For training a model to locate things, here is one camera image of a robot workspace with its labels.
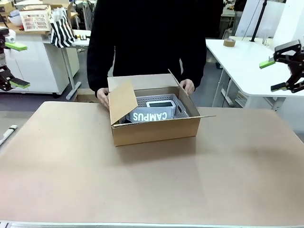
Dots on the grey plastic mesh basket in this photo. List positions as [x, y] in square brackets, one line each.
[161, 97]

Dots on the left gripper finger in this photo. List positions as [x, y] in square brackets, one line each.
[16, 46]
[19, 83]

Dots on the grey Campus notebook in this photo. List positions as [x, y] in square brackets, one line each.
[149, 116]

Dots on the person in black sweater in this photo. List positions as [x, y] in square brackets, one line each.
[147, 35]

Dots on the white pink plastic crate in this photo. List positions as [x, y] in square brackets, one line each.
[35, 20]

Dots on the white workshop table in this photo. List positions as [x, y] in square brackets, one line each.
[82, 42]

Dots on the white marker pen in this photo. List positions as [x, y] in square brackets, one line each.
[9, 130]

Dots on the white board panel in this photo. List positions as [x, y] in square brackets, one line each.
[244, 19]

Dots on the person's right hand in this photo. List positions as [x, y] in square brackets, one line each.
[103, 97]

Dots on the black stand pole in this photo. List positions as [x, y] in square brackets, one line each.
[259, 16]

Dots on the wooden top white cabinet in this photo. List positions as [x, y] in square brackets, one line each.
[35, 66]

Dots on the brown tape roll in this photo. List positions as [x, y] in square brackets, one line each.
[229, 42]

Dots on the white digital clock device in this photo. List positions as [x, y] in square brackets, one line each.
[160, 104]

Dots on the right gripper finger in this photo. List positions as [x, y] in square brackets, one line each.
[266, 64]
[279, 86]

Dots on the open cardboard box on floor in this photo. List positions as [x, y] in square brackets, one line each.
[85, 97]

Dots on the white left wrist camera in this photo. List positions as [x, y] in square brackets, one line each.
[10, 38]

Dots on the white rounded corner table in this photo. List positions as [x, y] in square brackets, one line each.
[237, 61]

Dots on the brown cardboard shipping box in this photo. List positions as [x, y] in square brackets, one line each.
[154, 133]

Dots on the brown cardboard storage box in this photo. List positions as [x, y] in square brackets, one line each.
[6, 7]

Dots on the black white striped bag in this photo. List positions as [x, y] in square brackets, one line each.
[60, 35]

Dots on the person's left hand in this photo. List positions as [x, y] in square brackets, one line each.
[188, 86]

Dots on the long black rod tool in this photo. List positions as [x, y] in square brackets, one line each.
[83, 37]

